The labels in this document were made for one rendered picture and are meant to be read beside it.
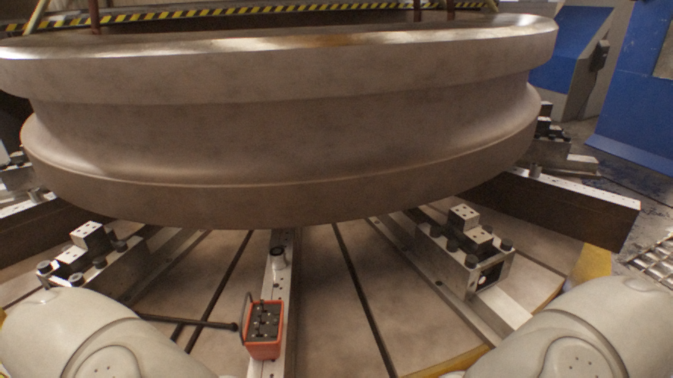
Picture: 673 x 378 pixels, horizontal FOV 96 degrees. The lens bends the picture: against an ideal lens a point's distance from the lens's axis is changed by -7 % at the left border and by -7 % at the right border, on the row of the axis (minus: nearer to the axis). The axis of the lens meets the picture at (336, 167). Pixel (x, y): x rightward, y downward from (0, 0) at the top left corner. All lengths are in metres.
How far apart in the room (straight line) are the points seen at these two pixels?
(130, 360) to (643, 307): 0.60
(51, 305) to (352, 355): 1.50
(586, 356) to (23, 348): 0.64
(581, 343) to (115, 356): 0.48
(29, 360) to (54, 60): 1.56
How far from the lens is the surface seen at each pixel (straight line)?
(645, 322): 0.56
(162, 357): 0.45
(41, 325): 0.56
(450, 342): 1.98
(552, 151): 3.75
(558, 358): 0.42
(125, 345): 0.44
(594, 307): 0.53
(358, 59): 1.44
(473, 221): 1.95
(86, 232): 2.19
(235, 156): 1.70
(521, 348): 0.45
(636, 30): 5.70
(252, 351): 1.39
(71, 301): 0.57
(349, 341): 1.92
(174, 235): 2.58
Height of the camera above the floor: 1.89
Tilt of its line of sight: 27 degrees down
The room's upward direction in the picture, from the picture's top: 1 degrees counter-clockwise
